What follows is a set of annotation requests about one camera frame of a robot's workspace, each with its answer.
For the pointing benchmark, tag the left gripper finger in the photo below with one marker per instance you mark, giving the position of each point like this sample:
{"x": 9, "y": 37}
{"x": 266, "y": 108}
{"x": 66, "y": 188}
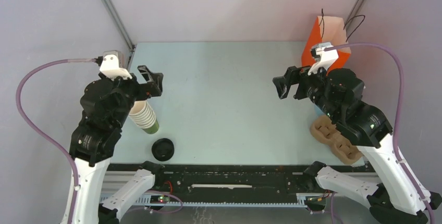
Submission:
{"x": 145, "y": 73}
{"x": 157, "y": 82}

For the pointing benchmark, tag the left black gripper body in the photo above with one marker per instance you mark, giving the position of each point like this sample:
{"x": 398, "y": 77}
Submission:
{"x": 142, "y": 90}

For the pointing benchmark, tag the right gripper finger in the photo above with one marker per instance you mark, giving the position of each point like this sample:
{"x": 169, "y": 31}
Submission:
{"x": 282, "y": 85}
{"x": 293, "y": 73}

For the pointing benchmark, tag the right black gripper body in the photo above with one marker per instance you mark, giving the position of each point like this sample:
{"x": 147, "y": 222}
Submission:
{"x": 310, "y": 86}

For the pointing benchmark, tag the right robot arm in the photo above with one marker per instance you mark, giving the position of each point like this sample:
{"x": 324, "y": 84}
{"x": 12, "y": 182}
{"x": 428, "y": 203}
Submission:
{"x": 338, "y": 94}

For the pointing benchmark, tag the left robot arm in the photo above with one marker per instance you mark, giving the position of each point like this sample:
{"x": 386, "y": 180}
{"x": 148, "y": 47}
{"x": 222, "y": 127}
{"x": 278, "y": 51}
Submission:
{"x": 106, "y": 104}

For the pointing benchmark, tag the stack of paper cups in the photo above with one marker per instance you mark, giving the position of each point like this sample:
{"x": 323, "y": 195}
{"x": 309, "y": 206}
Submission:
{"x": 143, "y": 115}

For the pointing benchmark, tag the brown pulp cup carrier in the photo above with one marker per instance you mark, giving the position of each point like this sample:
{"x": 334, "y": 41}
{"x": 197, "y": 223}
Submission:
{"x": 326, "y": 133}

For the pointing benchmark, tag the orange paper bag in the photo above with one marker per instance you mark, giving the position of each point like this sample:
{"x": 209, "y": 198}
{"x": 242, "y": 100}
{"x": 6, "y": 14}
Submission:
{"x": 327, "y": 29}

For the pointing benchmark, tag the stack of black lids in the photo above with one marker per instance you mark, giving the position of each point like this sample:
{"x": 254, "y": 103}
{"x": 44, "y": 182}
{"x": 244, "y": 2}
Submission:
{"x": 163, "y": 149}

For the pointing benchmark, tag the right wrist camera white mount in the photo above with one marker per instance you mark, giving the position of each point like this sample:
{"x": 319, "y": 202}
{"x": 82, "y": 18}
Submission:
{"x": 323, "y": 59}

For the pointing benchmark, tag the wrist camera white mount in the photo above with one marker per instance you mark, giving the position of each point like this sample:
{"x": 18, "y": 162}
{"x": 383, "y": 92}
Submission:
{"x": 323, "y": 59}
{"x": 112, "y": 65}

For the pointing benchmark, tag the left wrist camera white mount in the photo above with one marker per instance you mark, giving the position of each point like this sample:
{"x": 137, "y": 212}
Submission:
{"x": 112, "y": 65}

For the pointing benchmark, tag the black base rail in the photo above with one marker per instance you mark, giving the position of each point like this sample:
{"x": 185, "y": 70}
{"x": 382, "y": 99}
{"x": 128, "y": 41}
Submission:
{"x": 212, "y": 175}

